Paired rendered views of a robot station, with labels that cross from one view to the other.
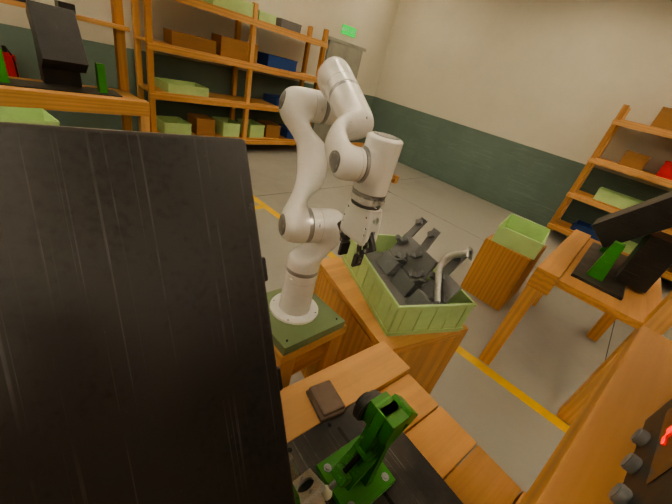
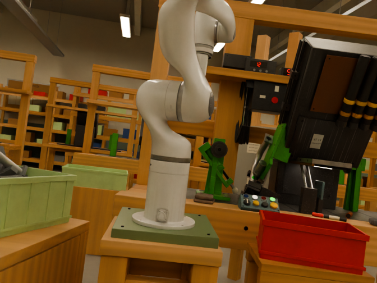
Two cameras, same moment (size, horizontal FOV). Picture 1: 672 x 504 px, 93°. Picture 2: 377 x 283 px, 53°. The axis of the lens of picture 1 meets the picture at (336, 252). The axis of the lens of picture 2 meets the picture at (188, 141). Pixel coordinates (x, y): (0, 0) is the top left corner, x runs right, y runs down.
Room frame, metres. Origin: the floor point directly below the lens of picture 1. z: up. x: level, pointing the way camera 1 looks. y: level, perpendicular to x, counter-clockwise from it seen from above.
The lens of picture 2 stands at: (1.75, 0.94, 1.11)
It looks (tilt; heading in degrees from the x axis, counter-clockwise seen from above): 1 degrees up; 225
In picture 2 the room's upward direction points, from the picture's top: 7 degrees clockwise
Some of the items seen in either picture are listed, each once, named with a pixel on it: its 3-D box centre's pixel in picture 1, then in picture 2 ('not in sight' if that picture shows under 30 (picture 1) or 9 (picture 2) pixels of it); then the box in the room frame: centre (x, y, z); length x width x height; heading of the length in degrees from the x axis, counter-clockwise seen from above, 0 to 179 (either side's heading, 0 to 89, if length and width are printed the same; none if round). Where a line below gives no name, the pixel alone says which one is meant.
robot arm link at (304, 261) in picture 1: (316, 240); (164, 119); (1.00, 0.08, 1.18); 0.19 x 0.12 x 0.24; 122
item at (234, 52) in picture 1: (242, 81); not in sight; (5.77, 2.25, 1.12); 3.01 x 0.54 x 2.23; 143
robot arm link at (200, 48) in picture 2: (368, 196); (202, 51); (0.76, -0.04, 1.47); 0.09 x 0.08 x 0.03; 45
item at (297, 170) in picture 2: not in sight; (303, 170); (-0.04, 0.00, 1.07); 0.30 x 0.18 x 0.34; 135
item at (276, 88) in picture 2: not in sight; (266, 97); (0.06, -0.21, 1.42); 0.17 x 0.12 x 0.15; 135
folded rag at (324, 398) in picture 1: (325, 399); (204, 198); (0.59, -0.08, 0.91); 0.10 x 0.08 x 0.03; 37
